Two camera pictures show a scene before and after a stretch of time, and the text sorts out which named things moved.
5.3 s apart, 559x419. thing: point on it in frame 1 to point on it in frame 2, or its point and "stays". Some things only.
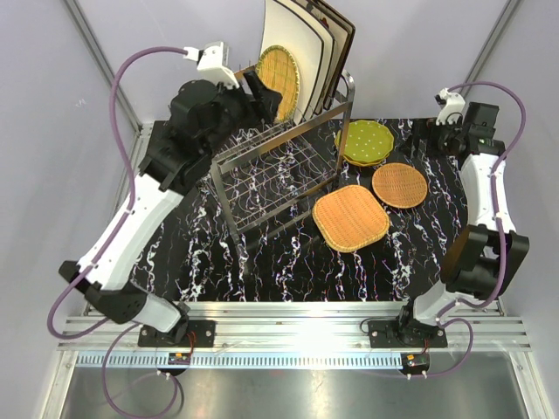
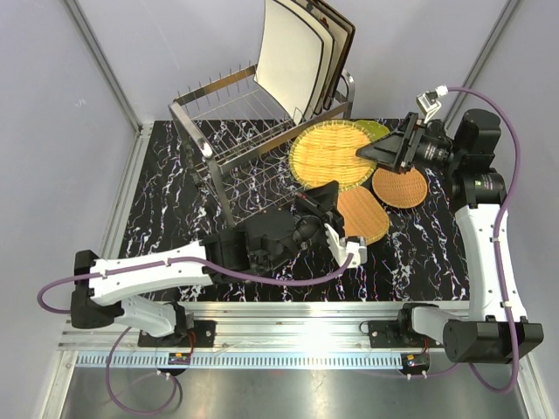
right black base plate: [405, 333] stays
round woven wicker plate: [399, 185] stays
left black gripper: [257, 113] to [321, 203]
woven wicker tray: [349, 218] stays
